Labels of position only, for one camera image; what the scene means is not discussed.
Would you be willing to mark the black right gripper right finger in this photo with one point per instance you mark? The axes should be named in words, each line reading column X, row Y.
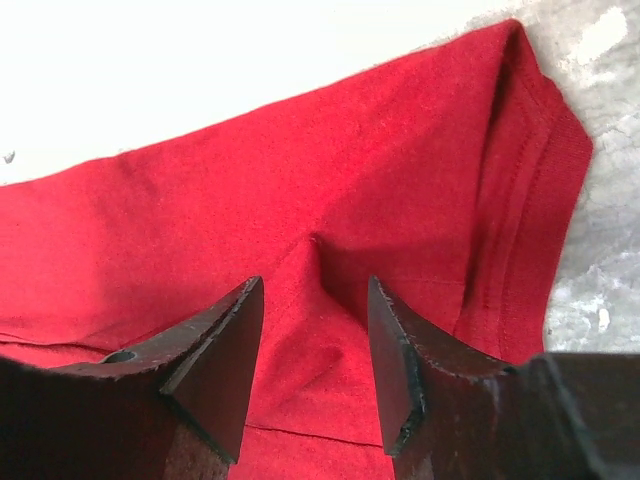
column 449, row 411

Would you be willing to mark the bright red t shirt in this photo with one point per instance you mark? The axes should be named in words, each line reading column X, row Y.
column 451, row 174

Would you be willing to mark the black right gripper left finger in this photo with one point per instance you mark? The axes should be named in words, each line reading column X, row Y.
column 171, row 407

